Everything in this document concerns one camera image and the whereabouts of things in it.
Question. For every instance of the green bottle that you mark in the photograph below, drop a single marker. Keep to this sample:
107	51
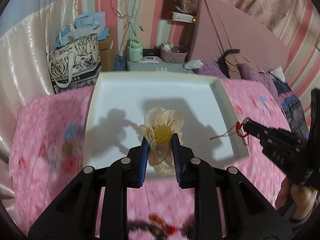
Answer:
134	50

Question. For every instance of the beige fabric flower scrunchie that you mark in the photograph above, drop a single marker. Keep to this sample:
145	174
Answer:
158	128

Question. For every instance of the cream satin curtain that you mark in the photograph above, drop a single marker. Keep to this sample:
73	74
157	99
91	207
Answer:
28	33

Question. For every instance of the white power strip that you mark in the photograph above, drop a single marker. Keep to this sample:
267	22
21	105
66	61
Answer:
181	17

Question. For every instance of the pink headboard cushion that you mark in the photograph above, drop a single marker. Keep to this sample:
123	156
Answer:
220	27

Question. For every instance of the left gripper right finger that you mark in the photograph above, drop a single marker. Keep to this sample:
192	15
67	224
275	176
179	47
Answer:
226	204

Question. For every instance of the white crumpled tissue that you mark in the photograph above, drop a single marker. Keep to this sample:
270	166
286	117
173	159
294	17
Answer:
193	64

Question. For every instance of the purple dotted pillow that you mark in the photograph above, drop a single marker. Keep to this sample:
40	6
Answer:
240	71

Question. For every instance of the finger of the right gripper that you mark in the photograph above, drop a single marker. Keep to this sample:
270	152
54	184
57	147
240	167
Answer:
278	136

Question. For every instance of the dark blue knitted blanket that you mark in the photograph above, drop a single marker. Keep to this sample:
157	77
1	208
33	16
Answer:
292	108

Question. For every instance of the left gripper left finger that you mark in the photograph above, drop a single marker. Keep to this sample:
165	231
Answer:
73	213

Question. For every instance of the pink patterned curtain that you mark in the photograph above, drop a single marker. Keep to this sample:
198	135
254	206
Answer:
294	20

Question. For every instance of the black white patterned tote bag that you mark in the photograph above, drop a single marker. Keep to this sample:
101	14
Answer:
75	64

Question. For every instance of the pink floral bedsheet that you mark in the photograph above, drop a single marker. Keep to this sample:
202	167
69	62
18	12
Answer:
47	154

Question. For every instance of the cardboard box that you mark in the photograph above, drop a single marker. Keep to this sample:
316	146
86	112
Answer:
107	51

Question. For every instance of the white shallow tray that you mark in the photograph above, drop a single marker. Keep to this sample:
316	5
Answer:
127	107

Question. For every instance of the right hand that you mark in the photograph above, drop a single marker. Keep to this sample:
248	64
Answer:
304	198

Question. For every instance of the light blue paper bag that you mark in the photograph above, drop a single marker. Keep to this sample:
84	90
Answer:
85	24

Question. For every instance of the pink plastic basket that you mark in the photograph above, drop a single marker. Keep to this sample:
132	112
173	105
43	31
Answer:
176	55

